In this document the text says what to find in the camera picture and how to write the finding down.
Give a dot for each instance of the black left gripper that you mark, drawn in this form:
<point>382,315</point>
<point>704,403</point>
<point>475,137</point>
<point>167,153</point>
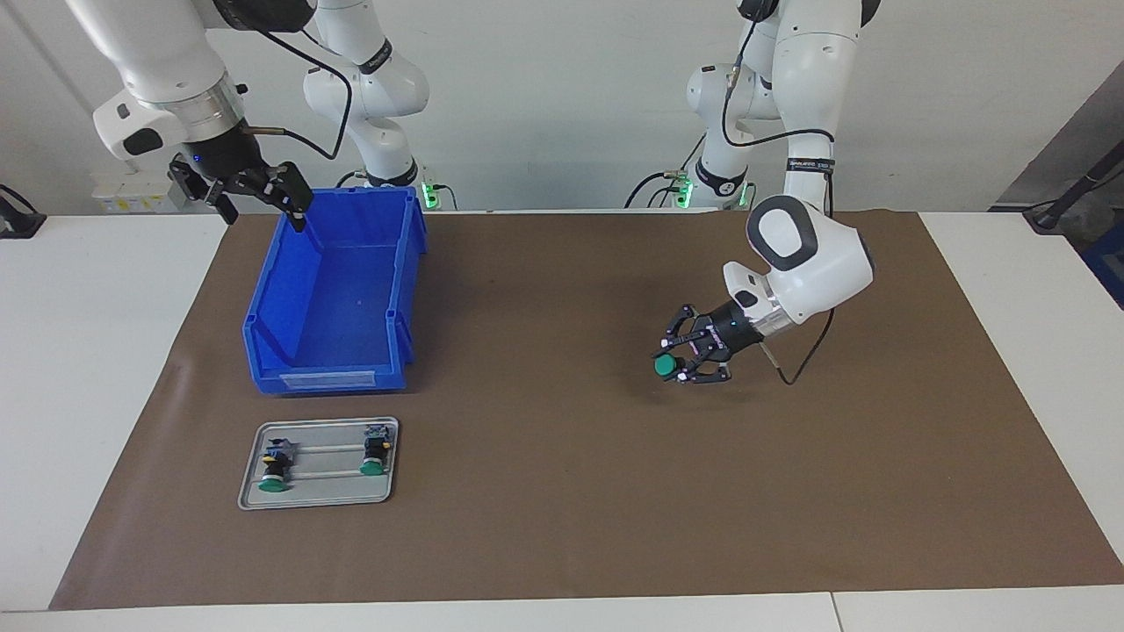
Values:
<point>733,333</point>

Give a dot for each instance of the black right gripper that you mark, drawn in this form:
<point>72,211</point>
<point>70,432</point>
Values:
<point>219,154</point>

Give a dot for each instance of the green push button switch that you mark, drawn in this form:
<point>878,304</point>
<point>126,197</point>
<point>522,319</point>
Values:
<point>665,366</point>

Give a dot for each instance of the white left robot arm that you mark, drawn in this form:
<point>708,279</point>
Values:
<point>817,254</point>

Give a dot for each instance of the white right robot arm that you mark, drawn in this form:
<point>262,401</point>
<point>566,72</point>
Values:
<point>167,61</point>

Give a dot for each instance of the green push button blue block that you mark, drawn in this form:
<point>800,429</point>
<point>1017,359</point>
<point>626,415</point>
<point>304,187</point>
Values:
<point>277,470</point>

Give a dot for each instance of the green push button white block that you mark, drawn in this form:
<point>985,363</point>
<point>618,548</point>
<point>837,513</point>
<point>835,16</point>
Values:
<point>376,452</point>

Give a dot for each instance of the blue plastic storage bin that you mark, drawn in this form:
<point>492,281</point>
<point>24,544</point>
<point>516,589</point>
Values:
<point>334,298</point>

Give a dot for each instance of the brown table mat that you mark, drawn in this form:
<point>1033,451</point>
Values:
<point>571,491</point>

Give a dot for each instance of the black clamp base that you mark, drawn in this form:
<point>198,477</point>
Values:
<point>18,224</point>

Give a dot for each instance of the silver metal tray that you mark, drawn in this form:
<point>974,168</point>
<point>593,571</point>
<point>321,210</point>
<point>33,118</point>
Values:
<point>325,491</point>

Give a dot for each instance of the black stand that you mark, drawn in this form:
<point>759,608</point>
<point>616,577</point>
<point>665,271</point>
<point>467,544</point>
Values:
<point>1076,189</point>

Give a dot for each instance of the blue crate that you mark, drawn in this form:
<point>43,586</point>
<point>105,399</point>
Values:
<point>1111,263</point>

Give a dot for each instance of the white wall power box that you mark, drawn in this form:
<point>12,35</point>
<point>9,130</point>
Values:
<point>123,197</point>

